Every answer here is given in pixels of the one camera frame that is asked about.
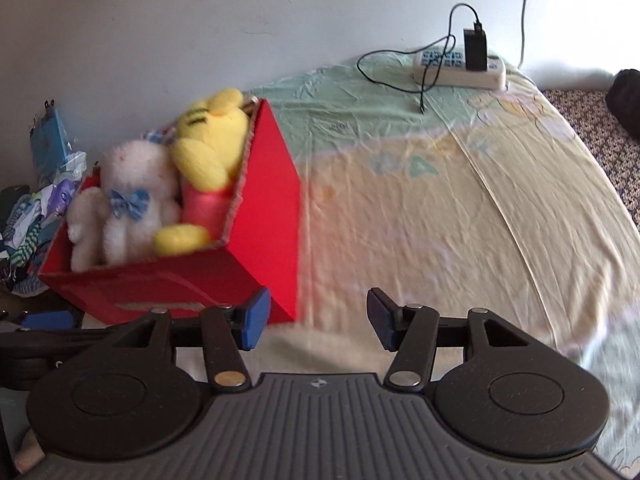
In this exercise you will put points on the yellow tiger plush toy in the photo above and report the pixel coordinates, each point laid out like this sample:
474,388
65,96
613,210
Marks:
210,140

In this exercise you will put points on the blue plastic packet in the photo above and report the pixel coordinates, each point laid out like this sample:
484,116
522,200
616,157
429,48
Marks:
50,140

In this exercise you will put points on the black cloth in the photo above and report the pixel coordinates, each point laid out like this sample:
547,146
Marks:
627,100

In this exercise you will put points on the purple printed packet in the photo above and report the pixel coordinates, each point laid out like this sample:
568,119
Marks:
65,195

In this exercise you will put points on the red cardboard box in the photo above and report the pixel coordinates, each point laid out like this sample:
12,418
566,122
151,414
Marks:
265,210

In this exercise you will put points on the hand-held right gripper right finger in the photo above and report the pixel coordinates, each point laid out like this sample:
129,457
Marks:
380,322

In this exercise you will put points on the white power strip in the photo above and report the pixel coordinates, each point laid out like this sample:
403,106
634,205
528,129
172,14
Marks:
450,76

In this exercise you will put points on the clear plastic wrap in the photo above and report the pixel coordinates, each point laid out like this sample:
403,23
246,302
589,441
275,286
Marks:
72,162

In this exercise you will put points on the white plush with checkered bow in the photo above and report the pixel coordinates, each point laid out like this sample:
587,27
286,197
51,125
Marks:
135,170

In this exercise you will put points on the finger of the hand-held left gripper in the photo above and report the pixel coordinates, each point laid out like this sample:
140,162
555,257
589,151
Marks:
47,320

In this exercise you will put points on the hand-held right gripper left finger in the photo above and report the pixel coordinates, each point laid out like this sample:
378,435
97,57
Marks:
255,317

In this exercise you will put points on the black charger adapter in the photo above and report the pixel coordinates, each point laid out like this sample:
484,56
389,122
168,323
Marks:
475,50

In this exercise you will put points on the brown patterned blanket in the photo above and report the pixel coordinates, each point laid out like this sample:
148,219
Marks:
600,130

